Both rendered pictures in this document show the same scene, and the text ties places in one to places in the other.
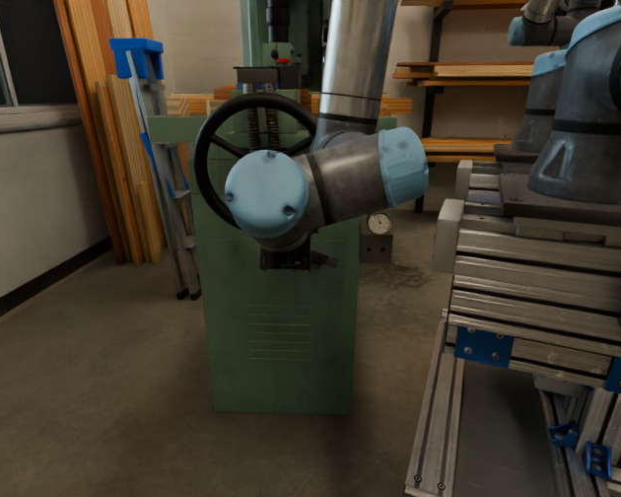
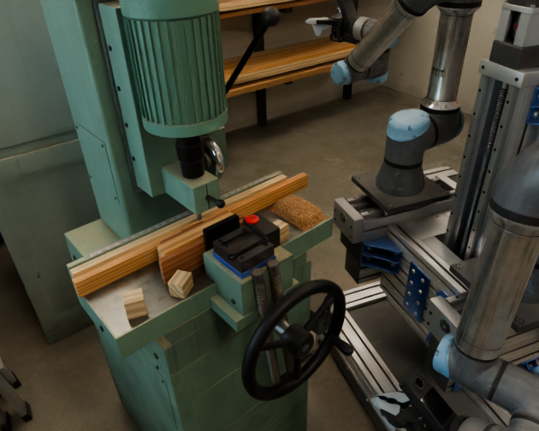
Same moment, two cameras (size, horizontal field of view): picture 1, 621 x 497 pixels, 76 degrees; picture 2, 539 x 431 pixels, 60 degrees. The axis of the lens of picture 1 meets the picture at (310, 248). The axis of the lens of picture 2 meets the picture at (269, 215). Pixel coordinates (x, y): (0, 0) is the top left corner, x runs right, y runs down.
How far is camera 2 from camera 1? 0.92 m
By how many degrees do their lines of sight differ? 39
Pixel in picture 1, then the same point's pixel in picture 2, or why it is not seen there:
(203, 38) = not seen: outside the picture
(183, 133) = (159, 330)
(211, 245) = (194, 404)
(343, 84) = (499, 344)
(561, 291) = (522, 341)
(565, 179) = (531, 294)
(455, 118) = not seen: hidden behind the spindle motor
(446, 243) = not seen: hidden behind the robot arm
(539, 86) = (402, 149)
